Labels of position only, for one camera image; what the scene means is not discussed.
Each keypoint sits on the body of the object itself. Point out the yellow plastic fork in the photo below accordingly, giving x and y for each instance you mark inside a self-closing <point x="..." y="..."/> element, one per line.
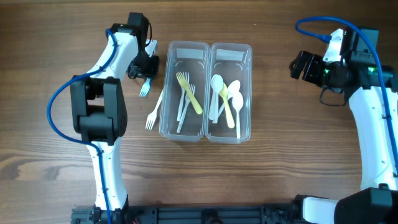
<point x="184" y="84"/>

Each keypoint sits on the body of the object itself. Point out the light blue plastic fork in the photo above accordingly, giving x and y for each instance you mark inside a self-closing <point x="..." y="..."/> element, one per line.
<point x="145" y="88"/>

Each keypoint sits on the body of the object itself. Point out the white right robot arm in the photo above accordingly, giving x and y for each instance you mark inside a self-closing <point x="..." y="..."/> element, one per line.
<point x="376" y="123"/>

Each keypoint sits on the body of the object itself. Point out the yellow plastic spoon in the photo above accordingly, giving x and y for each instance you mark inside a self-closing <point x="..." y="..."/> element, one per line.
<point x="229" y="117"/>

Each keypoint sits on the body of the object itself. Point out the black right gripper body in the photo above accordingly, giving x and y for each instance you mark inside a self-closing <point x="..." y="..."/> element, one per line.
<point x="308" y="68"/>

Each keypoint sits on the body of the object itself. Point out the white plastic fork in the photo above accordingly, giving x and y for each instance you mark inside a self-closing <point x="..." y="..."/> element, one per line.
<point x="186" y="76"/>

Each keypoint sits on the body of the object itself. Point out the left clear plastic container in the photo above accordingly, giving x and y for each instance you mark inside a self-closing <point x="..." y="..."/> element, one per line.
<point x="191" y="57"/>

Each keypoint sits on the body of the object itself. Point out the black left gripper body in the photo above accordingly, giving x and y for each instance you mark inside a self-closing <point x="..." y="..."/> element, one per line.
<point x="144" y="70"/>

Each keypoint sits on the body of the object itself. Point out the translucent curved white fork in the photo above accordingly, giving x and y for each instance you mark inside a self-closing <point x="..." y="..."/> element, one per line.
<point x="187" y="102"/>

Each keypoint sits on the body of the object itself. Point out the clear plastic container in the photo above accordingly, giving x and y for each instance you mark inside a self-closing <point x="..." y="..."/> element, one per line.
<point x="191" y="57"/>
<point x="232" y="62"/>

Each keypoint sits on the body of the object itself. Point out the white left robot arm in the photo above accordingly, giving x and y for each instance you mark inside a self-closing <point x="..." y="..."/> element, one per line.
<point x="99" y="112"/>

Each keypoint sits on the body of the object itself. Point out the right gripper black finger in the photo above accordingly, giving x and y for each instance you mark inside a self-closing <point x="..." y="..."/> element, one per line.
<point x="298" y="64"/>
<point x="314" y="68"/>

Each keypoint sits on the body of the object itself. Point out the right clear plastic container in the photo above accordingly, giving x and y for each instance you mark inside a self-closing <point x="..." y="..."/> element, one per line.
<point x="232" y="62"/>

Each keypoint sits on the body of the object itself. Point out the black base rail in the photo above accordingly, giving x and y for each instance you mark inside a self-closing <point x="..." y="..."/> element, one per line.
<point x="261" y="214"/>

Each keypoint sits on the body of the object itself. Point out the white plastic spoon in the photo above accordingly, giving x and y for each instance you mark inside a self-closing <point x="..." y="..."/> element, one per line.
<point x="217" y="85"/>
<point x="237" y="103"/>
<point x="232" y="89"/>

